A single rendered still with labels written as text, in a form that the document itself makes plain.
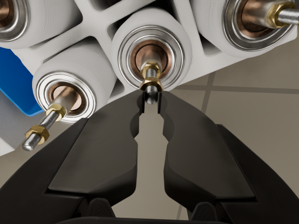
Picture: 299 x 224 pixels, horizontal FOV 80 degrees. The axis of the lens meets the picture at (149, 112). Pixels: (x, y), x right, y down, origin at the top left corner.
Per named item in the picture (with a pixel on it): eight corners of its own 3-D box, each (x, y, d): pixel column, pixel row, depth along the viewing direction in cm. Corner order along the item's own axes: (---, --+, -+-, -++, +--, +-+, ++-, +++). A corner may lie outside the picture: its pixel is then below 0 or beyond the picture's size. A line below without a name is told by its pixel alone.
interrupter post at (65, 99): (60, 104, 24) (48, 118, 21) (57, 87, 23) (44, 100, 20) (78, 106, 24) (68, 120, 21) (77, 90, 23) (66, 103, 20)
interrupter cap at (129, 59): (142, 100, 23) (142, 102, 23) (104, 50, 20) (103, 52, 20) (195, 69, 21) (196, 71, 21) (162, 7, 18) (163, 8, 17)
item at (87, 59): (79, 75, 41) (36, 123, 25) (76, 30, 35) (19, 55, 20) (122, 81, 41) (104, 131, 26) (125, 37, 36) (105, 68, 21)
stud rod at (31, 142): (58, 106, 22) (21, 150, 16) (59, 99, 22) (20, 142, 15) (66, 108, 22) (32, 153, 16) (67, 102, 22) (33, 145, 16)
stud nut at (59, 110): (47, 114, 21) (44, 118, 20) (48, 102, 20) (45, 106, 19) (65, 119, 21) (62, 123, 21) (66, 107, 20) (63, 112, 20)
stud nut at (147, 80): (153, 100, 15) (153, 105, 15) (136, 90, 15) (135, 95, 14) (167, 82, 14) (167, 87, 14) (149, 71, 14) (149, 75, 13)
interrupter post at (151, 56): (148, 74, 22) (147, 85, 19) (136, 57, 20) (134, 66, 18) (165, 63, 21) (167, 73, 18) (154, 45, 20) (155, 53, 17)
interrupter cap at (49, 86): (43, 117, 25) (41, 120, 25) (32, 65, 21) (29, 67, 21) (98, 124, 26) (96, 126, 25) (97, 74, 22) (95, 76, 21)
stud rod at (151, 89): (152, 71, 20) (153, 107, 13) (144, 66, 19) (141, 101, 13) (157, 63, 19) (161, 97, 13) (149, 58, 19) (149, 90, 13)
